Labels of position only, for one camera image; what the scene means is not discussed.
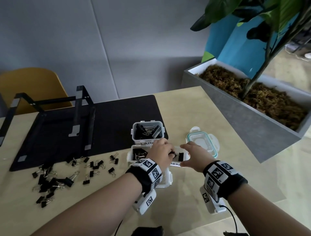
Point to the wrist marker band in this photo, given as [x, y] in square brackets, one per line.
[139, 177]
[233, 182]

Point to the brown moss filling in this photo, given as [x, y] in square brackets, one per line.
[223, 80]

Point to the yellow chair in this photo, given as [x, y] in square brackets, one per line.
[36, 85]

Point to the heap of large binder clips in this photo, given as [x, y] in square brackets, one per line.
[141, 132]

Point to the person's left hand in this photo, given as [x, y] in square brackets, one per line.
[160, 153]

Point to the green leafy plant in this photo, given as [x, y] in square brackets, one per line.
[223, 7]

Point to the container labelled large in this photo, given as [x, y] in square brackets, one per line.
[145, 143]

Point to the person's right hand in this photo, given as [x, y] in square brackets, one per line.
[198, 158]

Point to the left wrist marker band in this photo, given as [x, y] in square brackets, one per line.
[139, 177]

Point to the person's black clothing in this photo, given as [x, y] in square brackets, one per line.
[147, 232]

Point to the clear lid with green seal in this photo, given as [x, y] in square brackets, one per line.
[202, 141]

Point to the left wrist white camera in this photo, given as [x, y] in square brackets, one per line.
[145, 201]

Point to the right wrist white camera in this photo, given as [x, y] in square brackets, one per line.
[210, 201]

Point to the right wrist marker band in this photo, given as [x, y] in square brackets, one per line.
[233, 182]

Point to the person's left forearm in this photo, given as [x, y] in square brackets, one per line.
[92, 209]

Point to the pile of black binder clips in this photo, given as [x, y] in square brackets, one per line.
[68, 182]

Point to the black desk mat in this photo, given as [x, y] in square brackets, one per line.
[121, 121]

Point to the grey planter with moss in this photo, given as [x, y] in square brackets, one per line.
[243, 126]

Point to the black metal laptop stand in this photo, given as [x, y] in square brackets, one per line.
[77, 109]

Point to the person's right forearm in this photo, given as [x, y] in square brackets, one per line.
[262, 211]

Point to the wrist white camera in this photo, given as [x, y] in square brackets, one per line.
[210, 201]
[145, 201]

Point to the heap of medium binder clips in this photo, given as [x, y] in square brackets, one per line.
[138, 154]

